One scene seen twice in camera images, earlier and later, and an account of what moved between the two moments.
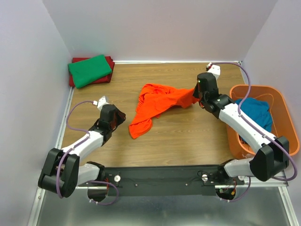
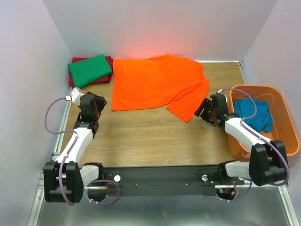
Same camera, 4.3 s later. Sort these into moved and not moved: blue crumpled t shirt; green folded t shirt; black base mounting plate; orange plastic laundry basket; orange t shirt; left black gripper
Moved: left black gripper; orange t shirt
Not moved: green folded t shirt; orange plastic laundry basket; blue crumpled t shirt; black base mounting plate
